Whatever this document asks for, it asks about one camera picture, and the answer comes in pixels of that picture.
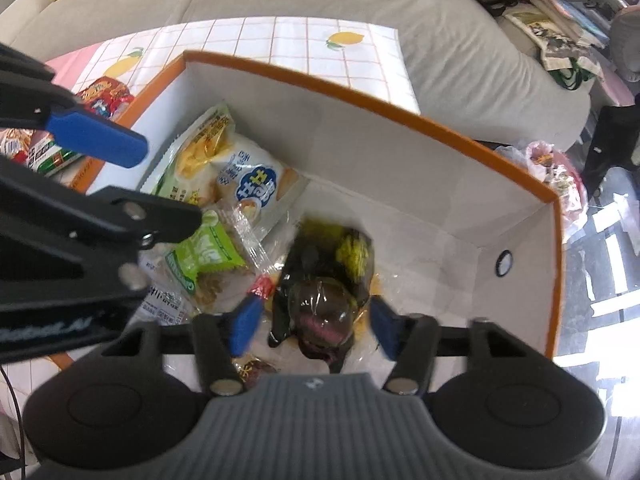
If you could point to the white blue biscuit packet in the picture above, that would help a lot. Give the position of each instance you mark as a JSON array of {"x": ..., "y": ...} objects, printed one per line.
[{"x": 250, "y": 179}]

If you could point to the red noodle snack bag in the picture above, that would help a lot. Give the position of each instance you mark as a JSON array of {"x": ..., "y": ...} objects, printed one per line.
[{"x": 106, "y": 97}]

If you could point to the beige sofa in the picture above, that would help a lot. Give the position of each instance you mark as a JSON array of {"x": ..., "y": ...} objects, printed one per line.
[{"x": 469, "y": 73}]

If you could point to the white carrot snack packet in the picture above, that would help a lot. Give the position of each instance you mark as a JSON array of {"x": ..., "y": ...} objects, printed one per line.
[{"x": 47, "y": 158}]

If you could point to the dark olive snack packet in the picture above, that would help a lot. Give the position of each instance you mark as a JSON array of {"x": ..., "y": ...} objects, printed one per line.
[{"x": 323, "y": 287}]

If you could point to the yellow green chips bag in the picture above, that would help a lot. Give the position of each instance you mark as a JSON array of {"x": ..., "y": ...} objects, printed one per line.
[{"x": 188, "y": 169}]

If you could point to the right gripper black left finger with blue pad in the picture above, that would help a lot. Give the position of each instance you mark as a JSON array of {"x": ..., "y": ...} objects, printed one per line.
[{"x": 215, "y": 340}]

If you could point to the printed tote bag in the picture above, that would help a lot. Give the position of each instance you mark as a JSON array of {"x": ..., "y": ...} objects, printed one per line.
[{"x": 566, "y": 57}]

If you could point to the orange storage box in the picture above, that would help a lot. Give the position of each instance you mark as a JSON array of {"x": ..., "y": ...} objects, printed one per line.
[{"x": 467, "y": 233}]

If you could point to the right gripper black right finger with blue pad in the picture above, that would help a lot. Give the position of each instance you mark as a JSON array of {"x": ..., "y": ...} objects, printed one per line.
[{"x": 413, "y": 342}]

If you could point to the red peanut snack bag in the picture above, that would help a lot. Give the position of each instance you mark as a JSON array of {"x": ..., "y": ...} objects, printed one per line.
[{"x": 16, "y": 144}]

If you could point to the pink trash bag bin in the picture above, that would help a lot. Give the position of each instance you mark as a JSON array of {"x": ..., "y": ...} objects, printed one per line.
[{"x": 553, "y": 168}]

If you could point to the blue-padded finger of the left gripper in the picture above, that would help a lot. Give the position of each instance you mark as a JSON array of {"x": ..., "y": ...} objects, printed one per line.
[{"x": 31, "y": 100}]

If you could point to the pink white patterned tablecloth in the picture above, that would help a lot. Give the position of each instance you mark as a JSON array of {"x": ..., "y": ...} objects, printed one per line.
[{"x": 357, "y": 55}]

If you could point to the green snack packet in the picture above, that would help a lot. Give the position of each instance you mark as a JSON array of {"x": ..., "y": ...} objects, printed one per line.
[{"x": 217, "y": 264}]

